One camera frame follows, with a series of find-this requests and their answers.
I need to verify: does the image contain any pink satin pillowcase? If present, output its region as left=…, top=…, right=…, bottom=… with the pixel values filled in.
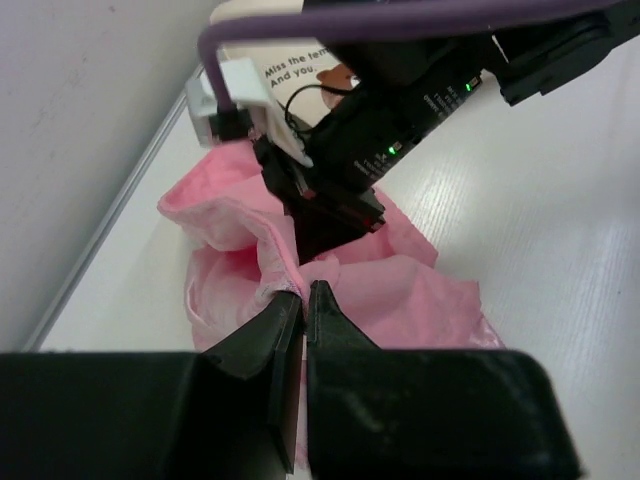
left=158, top=142, right=501, bottom=350

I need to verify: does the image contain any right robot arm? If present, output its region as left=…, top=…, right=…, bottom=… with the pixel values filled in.
left=254, top=1, right=639, bottom=263

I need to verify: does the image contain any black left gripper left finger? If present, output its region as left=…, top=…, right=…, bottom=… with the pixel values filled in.
left=204, top=291, right=304, bottom=473

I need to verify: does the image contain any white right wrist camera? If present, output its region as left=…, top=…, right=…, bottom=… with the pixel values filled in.
left=185, top=58, right=279, bottom=148

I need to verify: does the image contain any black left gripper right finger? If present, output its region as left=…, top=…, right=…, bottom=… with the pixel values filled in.
left=306, top=281, right=583, bottom=479

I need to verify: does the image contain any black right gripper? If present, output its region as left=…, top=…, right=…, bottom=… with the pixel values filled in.
left=254, top=84, right=430, bottom=265

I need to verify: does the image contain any cream bear print pillow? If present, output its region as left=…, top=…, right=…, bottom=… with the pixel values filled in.
left=208, top=0, right=366, bottom=169

